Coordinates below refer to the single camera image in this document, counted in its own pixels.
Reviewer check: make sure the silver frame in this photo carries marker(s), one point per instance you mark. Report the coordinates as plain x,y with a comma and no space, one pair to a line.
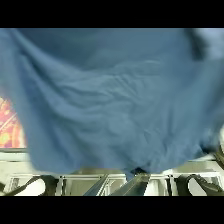
110,185

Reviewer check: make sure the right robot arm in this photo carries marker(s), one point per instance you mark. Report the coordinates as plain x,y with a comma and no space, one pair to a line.
200,186

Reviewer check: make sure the blue T-shirt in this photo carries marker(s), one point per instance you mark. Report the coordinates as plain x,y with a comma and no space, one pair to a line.
110,100

